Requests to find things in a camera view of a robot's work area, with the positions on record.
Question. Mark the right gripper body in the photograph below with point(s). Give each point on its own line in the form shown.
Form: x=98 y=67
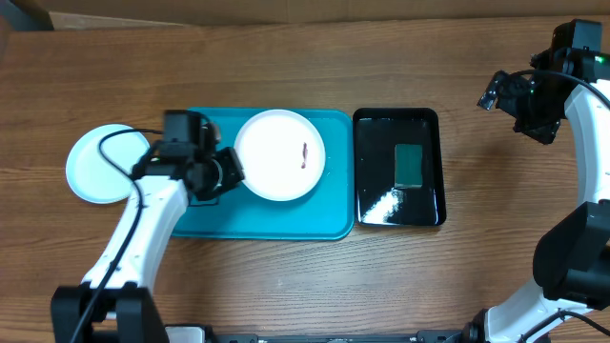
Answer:
x=536 y=109

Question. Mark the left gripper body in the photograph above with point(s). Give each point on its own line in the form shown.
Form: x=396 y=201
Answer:
x=220 y=172

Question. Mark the white plate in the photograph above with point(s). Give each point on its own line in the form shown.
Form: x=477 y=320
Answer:
x=282 y=154

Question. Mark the green sponge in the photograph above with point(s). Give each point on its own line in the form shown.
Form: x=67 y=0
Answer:
x=408 y=166

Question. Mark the light blue plate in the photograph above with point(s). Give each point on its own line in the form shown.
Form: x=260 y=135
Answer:
x=91 y=177

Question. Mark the black plastic tray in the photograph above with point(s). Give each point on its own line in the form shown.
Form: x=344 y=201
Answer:
x=379 y=202

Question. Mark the teal plastic tray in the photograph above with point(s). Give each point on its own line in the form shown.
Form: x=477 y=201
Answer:
x=327 y=212

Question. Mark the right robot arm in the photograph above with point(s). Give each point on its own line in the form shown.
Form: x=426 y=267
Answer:
x=571 y=262

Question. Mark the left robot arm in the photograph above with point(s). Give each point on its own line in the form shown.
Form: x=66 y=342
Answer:
x=114 y=301

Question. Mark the cardboard sheet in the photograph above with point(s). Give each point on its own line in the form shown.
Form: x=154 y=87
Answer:
x=247 y=12

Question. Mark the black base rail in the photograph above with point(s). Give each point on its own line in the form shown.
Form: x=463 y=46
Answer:
x=424 y=336

